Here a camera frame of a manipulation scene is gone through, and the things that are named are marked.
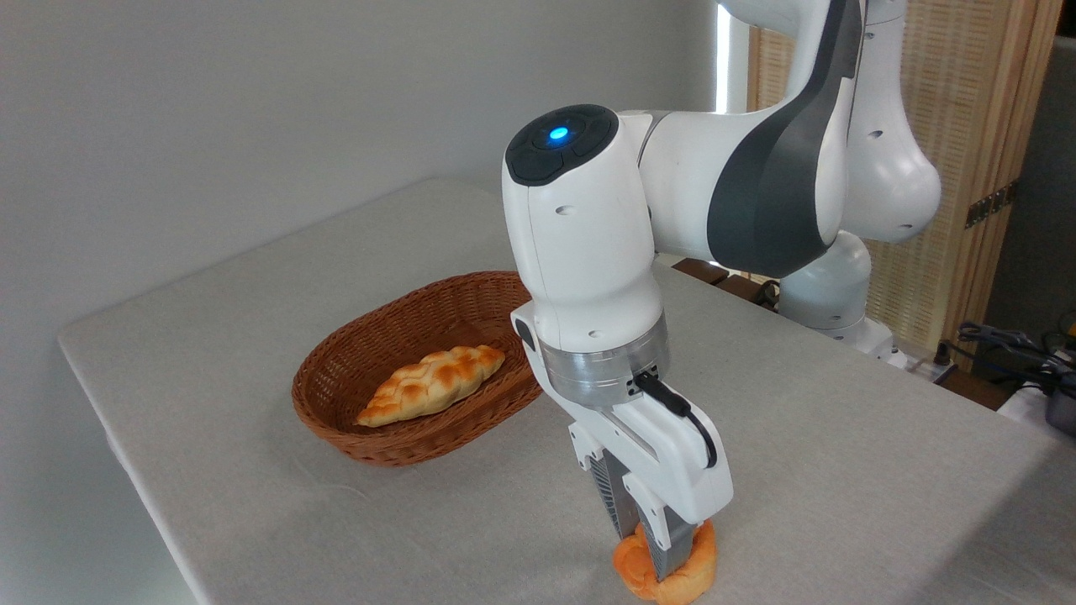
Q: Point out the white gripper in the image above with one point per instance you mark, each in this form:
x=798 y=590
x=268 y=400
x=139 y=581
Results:
x=672 y=462

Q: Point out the round orange bread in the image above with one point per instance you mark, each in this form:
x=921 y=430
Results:
x=698 y=576

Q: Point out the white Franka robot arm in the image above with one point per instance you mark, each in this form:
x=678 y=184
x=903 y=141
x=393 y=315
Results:
x=580 y=235

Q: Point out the braided bread loaf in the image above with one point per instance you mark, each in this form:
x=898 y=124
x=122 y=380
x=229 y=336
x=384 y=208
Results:
x=429 y=386

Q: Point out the brown wicker basket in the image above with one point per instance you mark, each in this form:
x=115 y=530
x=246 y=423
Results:
x=353 y=420

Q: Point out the grey tablecloth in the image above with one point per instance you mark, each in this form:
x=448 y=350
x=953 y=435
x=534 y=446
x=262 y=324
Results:
x=841 y=470

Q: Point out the dark wooden board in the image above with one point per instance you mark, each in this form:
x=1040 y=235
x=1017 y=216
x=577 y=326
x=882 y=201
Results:
x=699 y=270

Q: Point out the white power strip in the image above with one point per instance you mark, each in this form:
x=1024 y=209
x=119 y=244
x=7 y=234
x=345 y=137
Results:
x=920 y=365

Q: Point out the black screen hinge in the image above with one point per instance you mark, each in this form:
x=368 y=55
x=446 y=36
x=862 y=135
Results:
x=992 y=204

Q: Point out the bamboo folding screen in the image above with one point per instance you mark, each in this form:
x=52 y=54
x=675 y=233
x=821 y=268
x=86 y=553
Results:
x=975 y=101

